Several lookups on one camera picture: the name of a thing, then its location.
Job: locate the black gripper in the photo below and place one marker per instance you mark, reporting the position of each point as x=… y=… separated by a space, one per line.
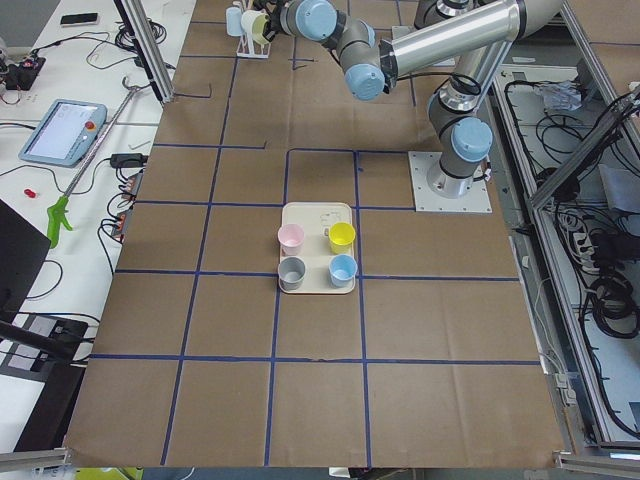
x=270 y=24

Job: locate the pale green plastic cup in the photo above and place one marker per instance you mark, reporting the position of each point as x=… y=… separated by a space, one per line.
x=254 y=24

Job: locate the blue plastic cup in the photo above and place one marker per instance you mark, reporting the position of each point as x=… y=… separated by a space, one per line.
x=233 y=16
x=342 y=269

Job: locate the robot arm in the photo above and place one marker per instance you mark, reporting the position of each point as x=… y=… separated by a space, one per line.
x=477 y=35

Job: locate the pink plastic cup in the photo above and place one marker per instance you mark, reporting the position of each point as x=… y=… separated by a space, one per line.
x=291 y=238

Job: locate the yellow plastic cup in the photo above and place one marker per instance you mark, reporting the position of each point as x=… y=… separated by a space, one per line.
x=341 y=237

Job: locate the grey plastic cup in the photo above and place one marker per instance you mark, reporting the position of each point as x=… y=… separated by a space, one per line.
x=291 y=273

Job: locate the cream plastic tray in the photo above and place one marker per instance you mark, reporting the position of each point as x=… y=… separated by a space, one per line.
x=316 y=218

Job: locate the black power adapter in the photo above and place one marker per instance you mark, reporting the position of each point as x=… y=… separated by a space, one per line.
x=127 y=160

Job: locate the black smartphone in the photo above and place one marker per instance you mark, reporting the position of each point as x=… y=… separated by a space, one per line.
x=90 y=18

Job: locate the teach pendant tablet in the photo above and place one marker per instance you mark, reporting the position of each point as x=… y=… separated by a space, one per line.
x=65 y=133

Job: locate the grey claw tool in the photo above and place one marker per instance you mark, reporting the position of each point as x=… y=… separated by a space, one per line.
x=56 y=213

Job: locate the black computer monitor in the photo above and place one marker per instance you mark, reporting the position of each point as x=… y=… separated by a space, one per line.
x=23 y=252

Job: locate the white wire cup rack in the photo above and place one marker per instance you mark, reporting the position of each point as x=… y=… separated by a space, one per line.
x=247 y=48

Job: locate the aluminium frame post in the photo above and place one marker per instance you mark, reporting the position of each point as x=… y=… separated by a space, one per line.
x=137 y=24

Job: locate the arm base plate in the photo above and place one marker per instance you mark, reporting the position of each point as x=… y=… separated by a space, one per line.
x=436 y=192

